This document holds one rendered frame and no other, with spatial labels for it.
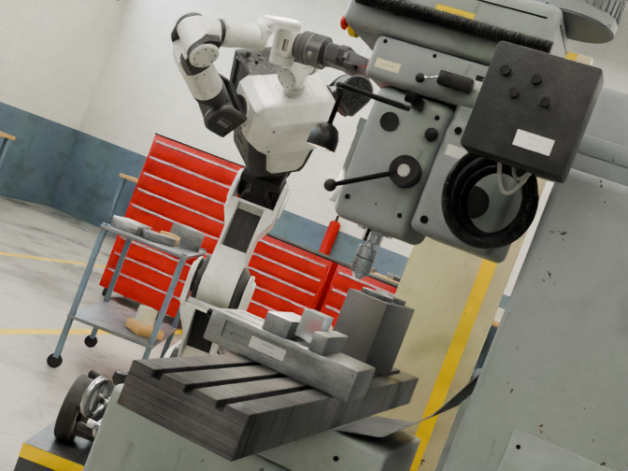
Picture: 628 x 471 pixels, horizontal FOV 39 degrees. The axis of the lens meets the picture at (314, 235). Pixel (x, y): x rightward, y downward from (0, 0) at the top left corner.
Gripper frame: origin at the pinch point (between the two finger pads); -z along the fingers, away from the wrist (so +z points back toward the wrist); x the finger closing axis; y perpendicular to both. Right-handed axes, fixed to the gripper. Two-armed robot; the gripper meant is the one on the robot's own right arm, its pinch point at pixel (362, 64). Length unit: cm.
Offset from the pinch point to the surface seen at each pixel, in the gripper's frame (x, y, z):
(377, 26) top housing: -27.7, -4.1, -10.8
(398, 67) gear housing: -27.1, 3.2, -18.9
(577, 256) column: -38, 30, -70
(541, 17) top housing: -28, -16, -45
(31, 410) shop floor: 129, 170, 142
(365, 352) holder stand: 9, 69, -26
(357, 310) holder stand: 10, 60, -19
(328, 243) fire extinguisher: 869, 73, 296
